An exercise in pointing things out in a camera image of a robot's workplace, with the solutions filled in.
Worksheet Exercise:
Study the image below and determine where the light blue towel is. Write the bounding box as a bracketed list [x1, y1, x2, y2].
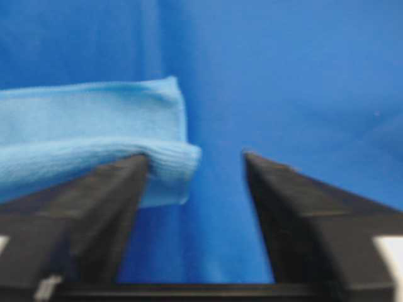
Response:
[1, 76, 202, 208]

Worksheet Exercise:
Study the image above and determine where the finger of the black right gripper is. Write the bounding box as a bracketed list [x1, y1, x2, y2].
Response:
[1, 155, 148, 301]
[243, 152, 402, 301]

